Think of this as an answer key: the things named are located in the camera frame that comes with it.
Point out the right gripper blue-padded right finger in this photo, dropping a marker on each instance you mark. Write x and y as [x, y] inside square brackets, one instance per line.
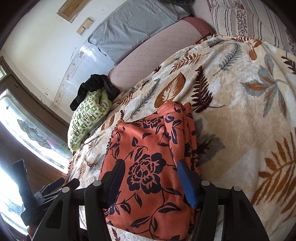
[240, 220]

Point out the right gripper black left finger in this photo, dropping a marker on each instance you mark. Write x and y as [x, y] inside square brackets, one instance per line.
[78, 214]

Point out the orange floral garment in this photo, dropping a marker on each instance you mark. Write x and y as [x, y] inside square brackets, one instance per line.
[150, 201]

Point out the brown wooden door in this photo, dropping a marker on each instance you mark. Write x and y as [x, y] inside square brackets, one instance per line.
[33, 133]

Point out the green checkered pillow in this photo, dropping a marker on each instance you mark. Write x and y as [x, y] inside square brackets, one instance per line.
[87, 116]

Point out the leaf-patterned fleece blanket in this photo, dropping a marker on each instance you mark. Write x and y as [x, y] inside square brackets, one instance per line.
[242, 94]

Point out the black garment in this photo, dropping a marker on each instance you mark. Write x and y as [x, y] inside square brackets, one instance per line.
[94, 83]

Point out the pink bolster cushion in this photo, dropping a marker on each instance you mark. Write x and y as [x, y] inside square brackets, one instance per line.
[148, 56]

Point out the striped floral pillow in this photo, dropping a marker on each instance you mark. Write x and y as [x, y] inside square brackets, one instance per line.
[251, 19]

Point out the grey pillow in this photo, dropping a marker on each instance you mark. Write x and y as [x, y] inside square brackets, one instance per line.
[132, 24]

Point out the dark furry cushion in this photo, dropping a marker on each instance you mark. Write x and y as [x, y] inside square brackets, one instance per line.
[180, 2]

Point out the beige wall switches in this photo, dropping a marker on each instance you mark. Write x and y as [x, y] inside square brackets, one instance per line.
[85, 26]

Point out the framed wall plaque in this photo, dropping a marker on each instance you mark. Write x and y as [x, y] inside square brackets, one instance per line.
[71, 8]

